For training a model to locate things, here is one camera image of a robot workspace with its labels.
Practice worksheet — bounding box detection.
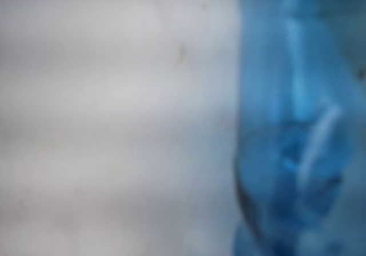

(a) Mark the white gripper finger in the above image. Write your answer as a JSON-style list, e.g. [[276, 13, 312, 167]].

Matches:
[[0, 0, 241, 256]]

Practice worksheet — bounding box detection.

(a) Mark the blue plastic bottle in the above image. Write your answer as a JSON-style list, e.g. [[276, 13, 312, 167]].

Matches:
[[233, 0, 366, 256]]

